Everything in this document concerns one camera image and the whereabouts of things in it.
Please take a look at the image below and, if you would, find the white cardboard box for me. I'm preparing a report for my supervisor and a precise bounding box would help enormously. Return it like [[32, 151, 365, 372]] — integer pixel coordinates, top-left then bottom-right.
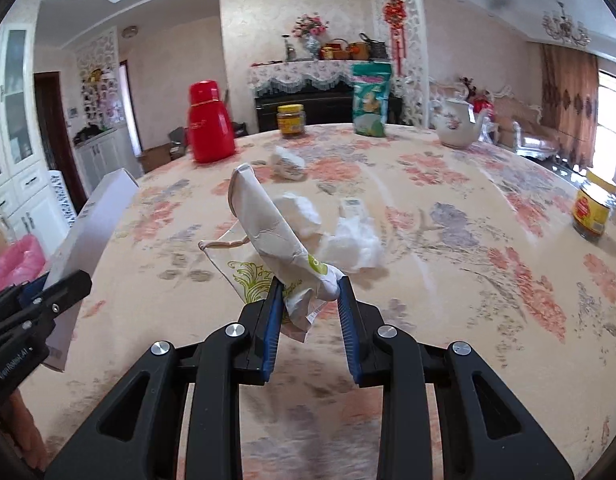
[[44, 168, 139, 372]]

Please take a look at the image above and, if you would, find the paper bag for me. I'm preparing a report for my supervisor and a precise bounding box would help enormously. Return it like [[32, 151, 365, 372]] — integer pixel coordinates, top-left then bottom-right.
[[198, 164, 344, 342]]

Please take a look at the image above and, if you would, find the white tissue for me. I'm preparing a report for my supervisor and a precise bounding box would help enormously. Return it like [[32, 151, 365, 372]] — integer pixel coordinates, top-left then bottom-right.
[[273, 192, 383, 274]]

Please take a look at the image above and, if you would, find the small qr code box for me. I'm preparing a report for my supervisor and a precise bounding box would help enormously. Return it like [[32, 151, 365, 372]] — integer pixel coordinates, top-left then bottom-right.
[[340, 197, 369, 221]]

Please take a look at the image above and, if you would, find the pink lined trash bin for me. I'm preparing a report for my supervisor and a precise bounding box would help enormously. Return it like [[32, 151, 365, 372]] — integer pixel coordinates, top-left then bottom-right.
[[0, 234, 46, 292]]

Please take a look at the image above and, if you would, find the person's left hand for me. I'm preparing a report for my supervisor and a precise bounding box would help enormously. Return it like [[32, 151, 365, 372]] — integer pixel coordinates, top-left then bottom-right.
[[0, 389, 49, 471]]

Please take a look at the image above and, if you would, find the white glass door cabinet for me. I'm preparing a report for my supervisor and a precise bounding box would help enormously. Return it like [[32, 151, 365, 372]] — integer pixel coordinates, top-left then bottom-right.
[[0, 23, 69, 258]]

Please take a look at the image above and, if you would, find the low white cabinet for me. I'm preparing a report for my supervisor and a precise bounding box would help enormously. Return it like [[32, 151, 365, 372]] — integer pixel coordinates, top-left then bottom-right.
[[75, 126, 143, 195]]

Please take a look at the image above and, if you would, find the red thermos jug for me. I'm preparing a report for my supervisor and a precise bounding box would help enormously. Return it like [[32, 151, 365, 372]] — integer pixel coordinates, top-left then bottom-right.
[[188, 80, 235, 164]]

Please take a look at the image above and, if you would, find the yellow label jar right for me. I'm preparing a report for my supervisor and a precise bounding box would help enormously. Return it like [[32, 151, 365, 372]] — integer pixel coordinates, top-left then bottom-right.
[[572, 168, 616, 243]]

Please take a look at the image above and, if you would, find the yellow lid jar far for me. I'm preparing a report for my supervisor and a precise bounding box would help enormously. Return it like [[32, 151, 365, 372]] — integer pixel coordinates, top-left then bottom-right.
[[276, 104, 306, 136]]

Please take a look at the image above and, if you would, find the white sofa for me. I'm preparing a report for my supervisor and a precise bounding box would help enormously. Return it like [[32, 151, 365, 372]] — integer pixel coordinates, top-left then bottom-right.
[[428, 78, 560, 160]]

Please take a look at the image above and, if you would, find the white floral teapot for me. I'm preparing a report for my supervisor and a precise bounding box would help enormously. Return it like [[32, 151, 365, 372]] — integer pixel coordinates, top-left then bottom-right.
[[430, 99, 489, 150]]

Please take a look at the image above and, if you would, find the floral lace piano cover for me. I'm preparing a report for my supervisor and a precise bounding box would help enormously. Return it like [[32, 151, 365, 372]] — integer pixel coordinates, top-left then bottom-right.
[[247, 60, 373, 96]]

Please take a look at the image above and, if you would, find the black piano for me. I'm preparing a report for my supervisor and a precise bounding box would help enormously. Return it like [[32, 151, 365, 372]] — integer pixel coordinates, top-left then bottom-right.
[[255, 82, 352, 132]]

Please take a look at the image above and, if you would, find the brown curtain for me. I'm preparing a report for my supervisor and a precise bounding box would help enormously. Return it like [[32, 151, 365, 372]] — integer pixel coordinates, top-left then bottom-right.
[[539, 44, 599, 168]]

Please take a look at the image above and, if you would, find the green snack bag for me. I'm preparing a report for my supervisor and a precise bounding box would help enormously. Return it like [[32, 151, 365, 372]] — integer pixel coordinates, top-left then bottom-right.
[[351, 62, 392, 138]]

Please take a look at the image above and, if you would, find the pink flower vase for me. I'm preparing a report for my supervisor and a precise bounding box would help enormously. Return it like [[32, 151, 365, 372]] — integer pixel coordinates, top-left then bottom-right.
[[292, 14, 329, 60]]

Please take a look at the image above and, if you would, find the black handbag on piano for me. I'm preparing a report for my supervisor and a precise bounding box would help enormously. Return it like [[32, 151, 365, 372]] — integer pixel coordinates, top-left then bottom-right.
[[359, 32, 389, 61]]

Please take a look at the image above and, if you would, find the chandelier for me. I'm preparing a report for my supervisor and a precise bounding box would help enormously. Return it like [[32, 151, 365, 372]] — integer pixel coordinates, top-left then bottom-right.
[[541, 1, 591, 49]]

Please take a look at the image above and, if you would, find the red chinese knot ornament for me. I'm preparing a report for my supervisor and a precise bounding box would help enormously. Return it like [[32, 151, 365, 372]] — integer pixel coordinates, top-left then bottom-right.
[[383, 0, 407, 77]]

